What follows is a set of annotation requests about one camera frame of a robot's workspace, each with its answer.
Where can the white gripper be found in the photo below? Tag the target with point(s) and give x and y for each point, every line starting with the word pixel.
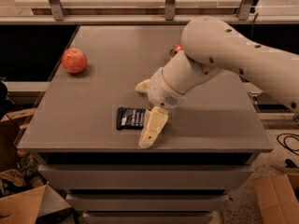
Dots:
pixel 161 90

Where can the dark blue rxbar wrapper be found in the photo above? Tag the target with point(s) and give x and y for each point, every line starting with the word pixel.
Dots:
pixel 130 118

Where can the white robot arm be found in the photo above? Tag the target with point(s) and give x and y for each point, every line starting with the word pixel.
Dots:
pixel 210 46

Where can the red apple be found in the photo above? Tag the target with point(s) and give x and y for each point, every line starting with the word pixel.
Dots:
pixel 74 61

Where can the crushed red soda can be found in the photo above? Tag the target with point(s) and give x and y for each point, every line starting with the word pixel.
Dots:
pixel 173 51

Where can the grey drawer cabinet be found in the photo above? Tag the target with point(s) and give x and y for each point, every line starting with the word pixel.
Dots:
pixel 173 174

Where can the cardboard box lower left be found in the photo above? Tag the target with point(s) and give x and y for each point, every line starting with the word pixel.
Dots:
pixel 25 207

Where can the cardboard box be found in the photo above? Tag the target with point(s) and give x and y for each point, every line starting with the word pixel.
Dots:
pixel 277 197
pixel 25 207

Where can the cardboard box lower right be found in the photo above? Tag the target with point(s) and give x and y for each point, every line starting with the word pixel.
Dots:
pixel 277 197

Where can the metal railing frame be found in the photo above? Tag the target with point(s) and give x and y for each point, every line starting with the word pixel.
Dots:
pixel 146 11

